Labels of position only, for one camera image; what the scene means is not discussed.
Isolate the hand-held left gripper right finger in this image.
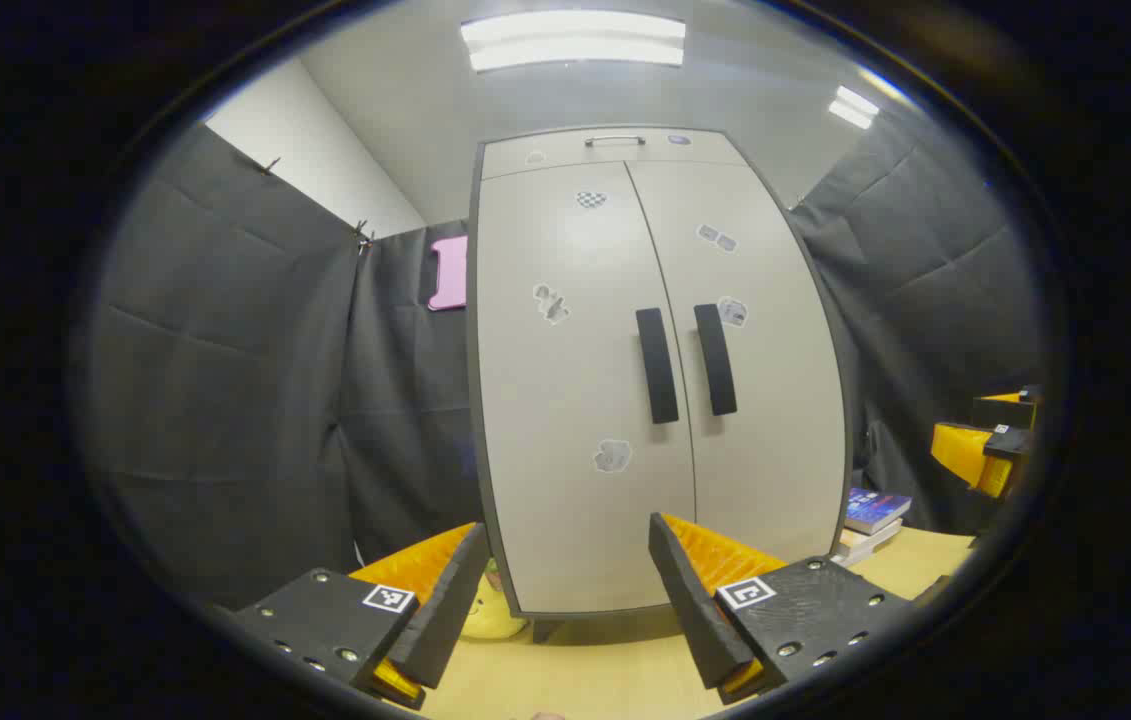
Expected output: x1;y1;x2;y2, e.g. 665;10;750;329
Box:
649;512;916;706

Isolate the grey double-door shoe cabinet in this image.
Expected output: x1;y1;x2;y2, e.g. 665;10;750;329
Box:
466;125;856;643

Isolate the small ceiling light panel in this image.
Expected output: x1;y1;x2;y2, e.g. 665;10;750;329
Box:
828;85;881;131

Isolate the grey cabinet door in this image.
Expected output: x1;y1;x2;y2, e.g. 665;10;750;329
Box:
477;160;698;613
625;158;848;606

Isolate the large ceiling light panel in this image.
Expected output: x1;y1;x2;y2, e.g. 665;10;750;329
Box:
460;10;688;73

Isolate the blue book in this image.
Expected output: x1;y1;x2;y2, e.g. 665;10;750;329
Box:
843;487;913;536

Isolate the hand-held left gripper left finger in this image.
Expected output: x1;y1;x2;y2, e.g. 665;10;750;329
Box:
230;520;493;711

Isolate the beige book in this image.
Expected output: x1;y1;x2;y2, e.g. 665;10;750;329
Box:
841;518;904;553

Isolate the black backdrop cloth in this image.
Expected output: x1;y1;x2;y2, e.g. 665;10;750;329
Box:
90;85;1046;611

